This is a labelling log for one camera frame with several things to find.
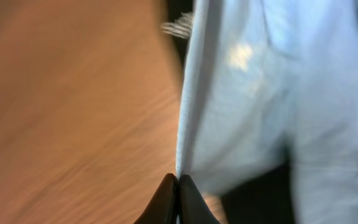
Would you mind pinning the light blue t-shirt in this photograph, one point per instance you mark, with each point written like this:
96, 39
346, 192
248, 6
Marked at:
269, 79

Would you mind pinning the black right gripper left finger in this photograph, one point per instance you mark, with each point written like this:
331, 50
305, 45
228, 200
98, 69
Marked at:
162, 208

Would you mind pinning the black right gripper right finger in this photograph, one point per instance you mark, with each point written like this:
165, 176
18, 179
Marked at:
193, 209

